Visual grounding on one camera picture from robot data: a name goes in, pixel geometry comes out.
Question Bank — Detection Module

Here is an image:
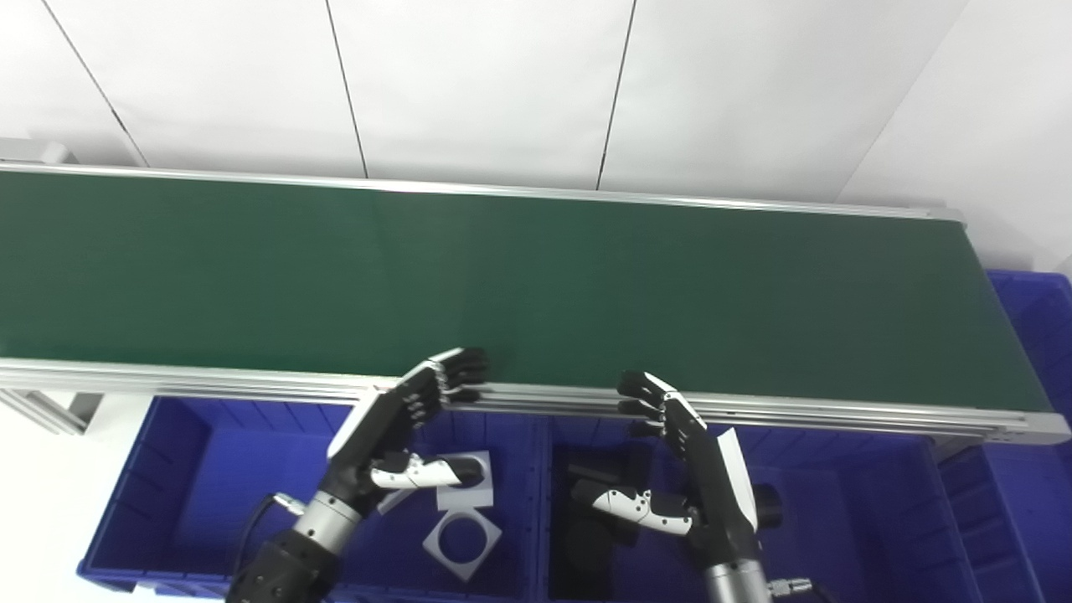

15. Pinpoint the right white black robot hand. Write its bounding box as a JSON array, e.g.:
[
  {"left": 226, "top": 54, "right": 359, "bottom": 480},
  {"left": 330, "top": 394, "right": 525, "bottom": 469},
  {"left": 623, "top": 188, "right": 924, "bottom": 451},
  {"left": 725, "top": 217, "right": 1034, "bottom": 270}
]
[{"left": 572, "top": 371, "right": 760, "bottom": 567}]

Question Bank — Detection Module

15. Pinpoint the aluminium conveyor support leg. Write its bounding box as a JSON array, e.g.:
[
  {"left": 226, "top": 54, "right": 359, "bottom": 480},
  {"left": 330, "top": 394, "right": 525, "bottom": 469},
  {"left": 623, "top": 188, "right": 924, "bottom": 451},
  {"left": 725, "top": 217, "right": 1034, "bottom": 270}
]
[{"left": 0, "top": 389, "right": 104, "bottom": 436}]

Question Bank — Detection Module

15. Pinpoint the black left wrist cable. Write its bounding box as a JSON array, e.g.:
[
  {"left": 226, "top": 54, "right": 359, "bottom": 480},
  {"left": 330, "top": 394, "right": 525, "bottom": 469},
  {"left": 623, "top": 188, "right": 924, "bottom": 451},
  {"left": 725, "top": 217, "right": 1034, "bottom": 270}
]
[{"left": 233, "top": 492, "right": 307, "bottom": 583}]

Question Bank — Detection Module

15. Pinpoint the black block part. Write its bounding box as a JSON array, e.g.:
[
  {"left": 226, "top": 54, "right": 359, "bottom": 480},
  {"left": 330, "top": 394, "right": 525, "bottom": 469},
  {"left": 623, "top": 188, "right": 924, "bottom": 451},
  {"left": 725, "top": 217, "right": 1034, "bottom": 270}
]
[{"left": 558, "top": 513, "right": 644, "bottom": 601}]

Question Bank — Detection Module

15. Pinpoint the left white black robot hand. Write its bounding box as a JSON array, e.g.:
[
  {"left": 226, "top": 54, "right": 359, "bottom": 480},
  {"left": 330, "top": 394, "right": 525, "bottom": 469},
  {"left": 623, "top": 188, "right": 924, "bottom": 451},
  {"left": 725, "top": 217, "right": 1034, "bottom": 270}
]
[{"left": 318, "top": 348, "right": 492, "bottom": 514}]

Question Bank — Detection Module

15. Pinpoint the green conveyor belt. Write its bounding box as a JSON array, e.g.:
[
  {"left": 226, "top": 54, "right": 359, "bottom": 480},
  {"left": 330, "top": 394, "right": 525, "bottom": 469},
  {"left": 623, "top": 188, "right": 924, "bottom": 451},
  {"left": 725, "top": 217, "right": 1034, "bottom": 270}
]
[
  {"left": 0, "top": 172, "right": 1053, "bottom": 415},
  {"left": 0, "top": 162, "right": 1072, "bottom": 446}
]

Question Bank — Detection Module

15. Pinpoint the empty blue bin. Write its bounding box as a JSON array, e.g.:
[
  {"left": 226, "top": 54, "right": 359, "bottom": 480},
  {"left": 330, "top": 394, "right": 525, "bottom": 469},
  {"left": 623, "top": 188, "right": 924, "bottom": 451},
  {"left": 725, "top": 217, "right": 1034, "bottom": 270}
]
[{"left": 936, "top": 269, "right": 1072, "bottom": 603}]

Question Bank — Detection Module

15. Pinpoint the white square part with hole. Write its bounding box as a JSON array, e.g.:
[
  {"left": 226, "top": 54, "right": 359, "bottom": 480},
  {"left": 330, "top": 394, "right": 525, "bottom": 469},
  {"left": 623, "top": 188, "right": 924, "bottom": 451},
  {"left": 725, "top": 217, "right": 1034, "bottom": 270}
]
[
  {"left": 435, "top": 451, "right": 496, "bottom": 511},
  {"left": 421, "top": 508, "right": 503, "bottom": 583}
]

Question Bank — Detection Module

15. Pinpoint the blue bin with white parts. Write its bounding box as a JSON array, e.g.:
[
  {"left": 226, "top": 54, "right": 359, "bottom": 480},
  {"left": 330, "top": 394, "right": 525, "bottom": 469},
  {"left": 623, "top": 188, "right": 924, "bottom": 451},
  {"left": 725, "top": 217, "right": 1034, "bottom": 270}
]
[{"left": 77, "top": 395, "right": 554, "bottom": 603}]

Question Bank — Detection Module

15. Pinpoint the grey conveyor motor box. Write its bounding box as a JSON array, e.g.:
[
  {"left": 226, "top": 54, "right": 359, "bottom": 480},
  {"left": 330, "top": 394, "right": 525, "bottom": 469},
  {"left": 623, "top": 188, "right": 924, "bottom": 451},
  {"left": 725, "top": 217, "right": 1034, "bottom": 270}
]
[{"left": 0, "top": 137, "right": 78, "bottom": 167}]

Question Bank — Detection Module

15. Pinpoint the blue bin with black parts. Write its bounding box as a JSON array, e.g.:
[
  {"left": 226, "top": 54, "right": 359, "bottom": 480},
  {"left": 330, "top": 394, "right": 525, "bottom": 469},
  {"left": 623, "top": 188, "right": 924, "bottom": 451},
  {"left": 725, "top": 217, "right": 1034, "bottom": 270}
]
[{"left": 544, "top": 416, "right": 986, "bottom": 603}]

